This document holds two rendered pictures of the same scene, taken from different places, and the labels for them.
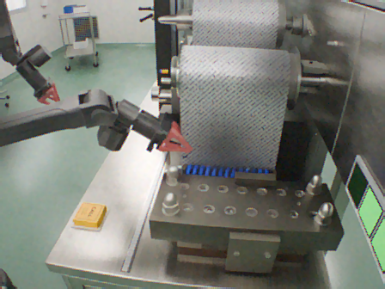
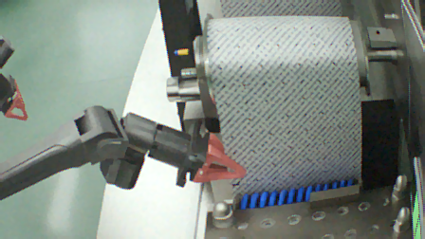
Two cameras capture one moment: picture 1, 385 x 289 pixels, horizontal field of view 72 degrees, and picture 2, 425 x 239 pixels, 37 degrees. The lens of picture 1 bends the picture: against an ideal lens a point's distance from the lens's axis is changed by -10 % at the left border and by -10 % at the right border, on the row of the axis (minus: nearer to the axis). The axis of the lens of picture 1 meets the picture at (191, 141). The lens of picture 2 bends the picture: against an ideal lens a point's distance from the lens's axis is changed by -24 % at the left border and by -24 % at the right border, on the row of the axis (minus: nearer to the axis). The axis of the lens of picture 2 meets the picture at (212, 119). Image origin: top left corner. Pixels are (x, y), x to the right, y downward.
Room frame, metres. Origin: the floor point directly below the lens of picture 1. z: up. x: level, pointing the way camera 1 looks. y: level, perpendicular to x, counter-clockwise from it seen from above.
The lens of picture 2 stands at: (-0.39, -0.02, 1.85)
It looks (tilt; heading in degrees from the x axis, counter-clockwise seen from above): 34 degrees down; 3
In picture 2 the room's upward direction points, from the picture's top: 10 degrees counter-clockwise
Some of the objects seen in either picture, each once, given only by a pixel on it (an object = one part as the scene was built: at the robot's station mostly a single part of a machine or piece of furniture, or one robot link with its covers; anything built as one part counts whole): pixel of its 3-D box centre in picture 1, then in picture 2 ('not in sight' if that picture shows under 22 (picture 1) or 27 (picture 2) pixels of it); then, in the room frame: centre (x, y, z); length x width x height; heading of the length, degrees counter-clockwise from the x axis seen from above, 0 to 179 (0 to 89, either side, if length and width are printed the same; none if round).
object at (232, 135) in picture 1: (229, 138); (299, 148); (0.59, -0.09, 1.11); 0.23 x 0.01 x 0.18; 83
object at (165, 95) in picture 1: (172, 136); (210, 151); (0.71, 0.05, 1.05); 0.06 x 0.05 x 0.31; 83
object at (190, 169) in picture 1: (229, 174); (303, 196); (0.57, -0.09, 1.03); 0.21 x 0.04 x 0.03; 83
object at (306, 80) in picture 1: (308, 79); (380, 52); (0.63, -0.27, 1.25); 0.07 x 0.04 x 0.04; 83
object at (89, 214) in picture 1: (89, 214); not in sight; (0.54, 0.27, 0.91); 0.07 x 0.07 x 0.02; 83
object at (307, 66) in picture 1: (313, 65); (381, 36); (0.63, -0.28, 1.28); 0.06 x 0.05 x 0.02; 83
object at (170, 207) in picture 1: (170, 201); not in sight; (0.45, 0.04, 1.05); 0.04 x 0.04 x 0.04
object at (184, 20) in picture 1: (187, 20); not in sight; (0.92, 0.01, 1.33); 0.06 x 0.06 x 0.06; 83
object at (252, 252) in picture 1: (251, 254); not in sight; (0.38, -0.12, 0.96); 0.10 x 0.03 x 0.11; 83
